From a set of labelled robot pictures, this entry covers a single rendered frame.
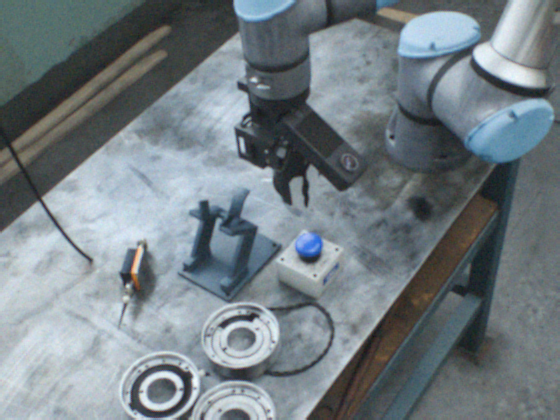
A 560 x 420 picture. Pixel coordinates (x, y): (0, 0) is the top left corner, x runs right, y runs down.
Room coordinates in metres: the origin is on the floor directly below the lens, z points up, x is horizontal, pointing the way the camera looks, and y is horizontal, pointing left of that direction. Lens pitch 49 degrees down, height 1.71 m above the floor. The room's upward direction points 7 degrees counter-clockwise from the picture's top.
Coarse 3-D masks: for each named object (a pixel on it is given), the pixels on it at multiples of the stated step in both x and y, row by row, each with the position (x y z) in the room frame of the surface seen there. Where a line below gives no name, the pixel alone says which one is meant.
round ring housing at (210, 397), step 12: (228, 384) 0.54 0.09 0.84; (240, 384) 0.54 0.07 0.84; (252, 384) 0.53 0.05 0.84; (204, 396) 0.52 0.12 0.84; (216, 396) 0.53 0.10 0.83; (252, 396) 0.52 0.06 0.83; (264, 396) 0.52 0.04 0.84; (204, 408) 0.51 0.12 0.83; (228, 408) 0.51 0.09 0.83; (240, 408) 0.51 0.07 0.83; (264, 408) 0.50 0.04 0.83
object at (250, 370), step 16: (240, 304) 0.66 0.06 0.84; (256, 304) 0.66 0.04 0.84; (208, 320) 0.64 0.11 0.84; (272, 320) 0.63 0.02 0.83; (208, 336) 0.63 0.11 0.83; (224, 336) 0.62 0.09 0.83; (240, 336) 0.63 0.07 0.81; (256, 336) 0.61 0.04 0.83; (272, 336) 0.61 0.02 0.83; (208, 352) 0.59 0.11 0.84; (224, 352) 0.60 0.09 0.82; (240, 352) 0.59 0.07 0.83; (272, 352) 0.58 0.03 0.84; (224, 368) 0.57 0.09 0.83; (240, 368) 0.56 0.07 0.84; (256, 368) 0.56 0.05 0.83
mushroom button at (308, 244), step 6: (306, 234) 0.75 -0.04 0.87; (312, 234) 0.74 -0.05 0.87; (300, 240) 0.74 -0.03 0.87; (306, 240) 0.73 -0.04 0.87; (312, 240) 0.73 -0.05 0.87; (318, 240) 0.73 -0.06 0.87; (300, 246) 0.72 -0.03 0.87; (306, 246) 0.72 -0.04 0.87; (312, 246) 0.72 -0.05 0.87; (318, 246) 0.72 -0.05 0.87; (300, 252) 0.72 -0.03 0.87; (306, 252) 0.71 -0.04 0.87; (312, 252) 0.71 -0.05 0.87; (318, 252) 0.72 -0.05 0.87
